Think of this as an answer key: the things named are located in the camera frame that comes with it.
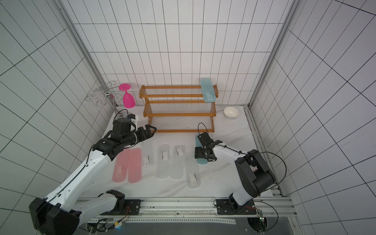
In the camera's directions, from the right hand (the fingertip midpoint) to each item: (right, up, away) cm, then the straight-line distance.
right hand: (197, 154), depth 92 cm
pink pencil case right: (-38, -5, -6) cm, 39 cm away
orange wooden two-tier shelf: (-15, +37, +29) cm, 49 cm away
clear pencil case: (-32, 0, -2) cm, 32 cm away
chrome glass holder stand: (-57, +39, -4) cm, 69 cm away
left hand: (-27, +15, -15) cm, 34 cm away
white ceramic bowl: (+27, +28, +18) cm, 43 cm away
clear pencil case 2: (-22, -4, -3) cm, 22 cm away
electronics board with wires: (+28, -26, -26) cm, 47 cm away
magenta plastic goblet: (-48, +35, +9) cm, 60 cm away
